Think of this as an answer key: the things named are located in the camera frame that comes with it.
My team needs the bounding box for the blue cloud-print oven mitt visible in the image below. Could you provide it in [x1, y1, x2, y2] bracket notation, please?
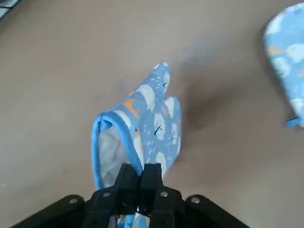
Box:
[92, 62, 183, 228]
[262, 1, 304, 130]

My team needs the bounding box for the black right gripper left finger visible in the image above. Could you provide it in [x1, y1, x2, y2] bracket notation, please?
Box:
[10, 164, 140, 228]

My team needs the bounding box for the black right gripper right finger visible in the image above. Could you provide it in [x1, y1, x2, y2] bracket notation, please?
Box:
[139, 163, 249, 228]

